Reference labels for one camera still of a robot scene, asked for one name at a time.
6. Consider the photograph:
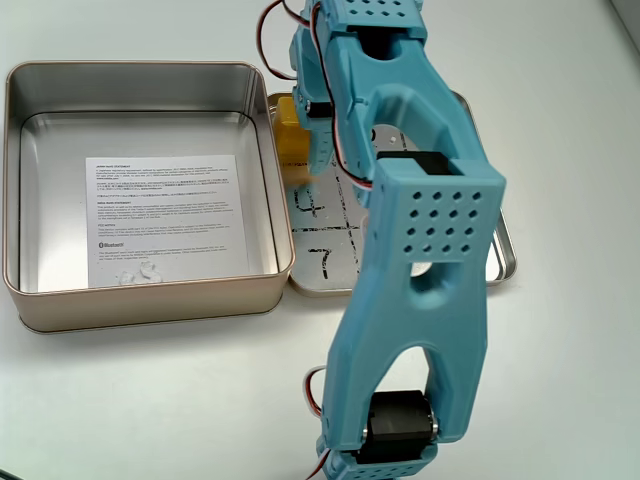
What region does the clear crumpled plastic scrap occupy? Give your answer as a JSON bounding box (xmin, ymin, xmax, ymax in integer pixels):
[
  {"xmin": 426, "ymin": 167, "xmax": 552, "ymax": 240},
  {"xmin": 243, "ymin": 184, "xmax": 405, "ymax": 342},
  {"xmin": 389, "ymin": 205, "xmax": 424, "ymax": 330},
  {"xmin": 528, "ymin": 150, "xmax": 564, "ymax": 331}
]
[{"xmin": 115, "ymin": 263, "xmax": 164, "ymax": 286}]

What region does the yellow lego block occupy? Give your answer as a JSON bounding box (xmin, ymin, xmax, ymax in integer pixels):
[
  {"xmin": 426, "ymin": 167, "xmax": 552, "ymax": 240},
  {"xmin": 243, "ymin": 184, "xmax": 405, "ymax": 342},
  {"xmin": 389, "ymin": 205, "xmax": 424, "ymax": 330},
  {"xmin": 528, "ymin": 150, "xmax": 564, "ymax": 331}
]
[{"xmin": 273, "ymin": 96, "xmax": 314, "ymax": 170}]

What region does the gold tin box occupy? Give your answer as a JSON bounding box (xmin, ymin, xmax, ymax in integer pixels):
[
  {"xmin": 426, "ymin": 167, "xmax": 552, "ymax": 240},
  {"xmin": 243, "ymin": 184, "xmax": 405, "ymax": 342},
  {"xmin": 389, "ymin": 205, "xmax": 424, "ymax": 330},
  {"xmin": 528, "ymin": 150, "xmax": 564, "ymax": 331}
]
[{"xmin": 2, "ymin": 60, "xmax": 297, "ymax": 335}]

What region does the looping servo cable at gripper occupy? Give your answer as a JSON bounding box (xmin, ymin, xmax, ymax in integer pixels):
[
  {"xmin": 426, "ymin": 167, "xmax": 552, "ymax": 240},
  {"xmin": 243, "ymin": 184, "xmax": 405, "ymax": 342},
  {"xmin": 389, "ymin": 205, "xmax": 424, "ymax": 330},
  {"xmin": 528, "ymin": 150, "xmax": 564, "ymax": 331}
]
[{"xmin": 256, "ymin": 0, "xmax": 302, "ymax": 82}]

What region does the servo cable along forearm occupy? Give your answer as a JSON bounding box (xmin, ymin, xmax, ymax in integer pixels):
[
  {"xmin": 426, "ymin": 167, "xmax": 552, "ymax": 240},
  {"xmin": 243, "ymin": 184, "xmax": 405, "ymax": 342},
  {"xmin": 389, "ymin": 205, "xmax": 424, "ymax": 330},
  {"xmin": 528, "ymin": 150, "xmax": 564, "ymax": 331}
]
[{"xmin": 309, "ymin": 7, "xmax": 377, "ymax": 192}]

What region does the white printed paper sheet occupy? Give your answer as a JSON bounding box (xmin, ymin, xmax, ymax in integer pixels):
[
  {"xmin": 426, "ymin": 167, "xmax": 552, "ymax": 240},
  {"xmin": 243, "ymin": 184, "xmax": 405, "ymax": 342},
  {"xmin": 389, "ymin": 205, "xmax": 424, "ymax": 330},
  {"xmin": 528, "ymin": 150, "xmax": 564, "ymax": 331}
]
[{"xmin": 84, "ymin": 154, "xmax": 250, "ymax": 289}]

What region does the servo cable at arm base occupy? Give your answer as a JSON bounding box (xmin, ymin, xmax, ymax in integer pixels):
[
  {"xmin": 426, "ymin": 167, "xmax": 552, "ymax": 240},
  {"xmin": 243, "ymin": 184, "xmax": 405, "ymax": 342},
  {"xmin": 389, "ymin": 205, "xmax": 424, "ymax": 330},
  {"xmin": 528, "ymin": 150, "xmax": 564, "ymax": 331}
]
[{"xmin": 304, "ymin": 365, "xmax": 332, "ymax": 419}]

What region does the silver tin lid with grid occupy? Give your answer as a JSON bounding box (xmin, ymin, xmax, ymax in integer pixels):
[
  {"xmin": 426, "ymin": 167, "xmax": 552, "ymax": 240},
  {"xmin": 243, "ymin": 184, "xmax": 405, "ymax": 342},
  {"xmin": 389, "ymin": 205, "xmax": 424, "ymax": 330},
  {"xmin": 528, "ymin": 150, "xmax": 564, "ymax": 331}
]
[{"xmin": 264, "ymin": 89, "xmax": 518, "ymax": 299}]

